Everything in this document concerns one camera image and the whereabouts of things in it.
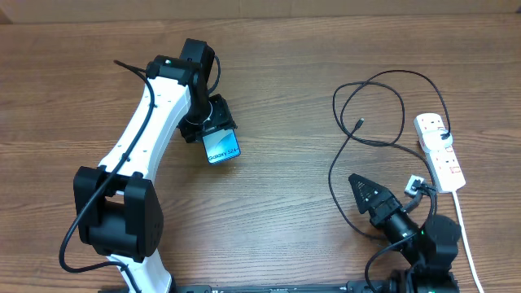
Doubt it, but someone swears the blue Galaxy smartphone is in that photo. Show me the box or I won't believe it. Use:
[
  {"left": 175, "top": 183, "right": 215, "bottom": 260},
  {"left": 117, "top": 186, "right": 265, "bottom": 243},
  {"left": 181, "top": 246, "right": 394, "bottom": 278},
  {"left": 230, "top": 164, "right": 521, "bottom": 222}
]
[{"left": 203, "top": 129, "right": 241, "bottom": 164}]

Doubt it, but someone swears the black USB charging cable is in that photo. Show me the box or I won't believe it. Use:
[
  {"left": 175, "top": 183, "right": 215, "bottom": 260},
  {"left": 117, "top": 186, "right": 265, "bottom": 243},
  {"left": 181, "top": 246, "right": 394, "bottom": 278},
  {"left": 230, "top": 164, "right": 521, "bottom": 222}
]
[{"left": 327, "top": 69, "right": 453, "bottom": 242}]

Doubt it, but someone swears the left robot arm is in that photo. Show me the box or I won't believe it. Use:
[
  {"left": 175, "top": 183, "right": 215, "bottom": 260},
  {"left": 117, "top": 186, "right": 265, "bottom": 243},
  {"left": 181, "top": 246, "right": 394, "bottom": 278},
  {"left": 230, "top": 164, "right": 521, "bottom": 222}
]
[{"left": 59, "top": 38, "right": 241, "bottom": 292}]

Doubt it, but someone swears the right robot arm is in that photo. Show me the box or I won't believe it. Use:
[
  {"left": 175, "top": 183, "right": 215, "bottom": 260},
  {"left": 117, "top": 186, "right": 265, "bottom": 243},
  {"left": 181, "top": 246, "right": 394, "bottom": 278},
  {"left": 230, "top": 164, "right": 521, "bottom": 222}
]
[{"left": 347, "top": 173, "right": 462, "bottom": 293}]

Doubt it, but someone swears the white charger adapter plug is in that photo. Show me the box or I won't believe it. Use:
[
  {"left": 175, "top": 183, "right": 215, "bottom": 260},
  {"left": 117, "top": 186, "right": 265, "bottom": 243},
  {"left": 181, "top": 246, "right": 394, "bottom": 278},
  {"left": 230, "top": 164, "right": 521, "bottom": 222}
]
[{"left": 418, "top": 129, "right": 453, "bottom": 153}]

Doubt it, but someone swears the white power strip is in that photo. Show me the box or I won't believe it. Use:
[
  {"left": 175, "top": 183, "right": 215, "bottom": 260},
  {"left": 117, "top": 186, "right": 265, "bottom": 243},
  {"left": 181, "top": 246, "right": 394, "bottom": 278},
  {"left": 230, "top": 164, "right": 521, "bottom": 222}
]
[{"left": 414, "top": 113, "right": 466, "bottom": 193}]

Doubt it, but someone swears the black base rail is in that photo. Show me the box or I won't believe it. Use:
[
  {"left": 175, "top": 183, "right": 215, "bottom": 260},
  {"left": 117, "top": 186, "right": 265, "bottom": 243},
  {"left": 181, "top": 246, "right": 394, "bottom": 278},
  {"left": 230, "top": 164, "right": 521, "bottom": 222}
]
[{"left": 98, "top": 281, "right": 459, "bottom": 293}]

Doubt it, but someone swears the white power strip cord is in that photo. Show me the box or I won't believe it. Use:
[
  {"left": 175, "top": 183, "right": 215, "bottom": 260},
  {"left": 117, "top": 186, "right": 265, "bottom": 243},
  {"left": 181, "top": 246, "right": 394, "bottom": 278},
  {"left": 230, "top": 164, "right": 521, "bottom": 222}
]
[{"left": 450, "top": 190, "right": 485, "bottom": 293}]

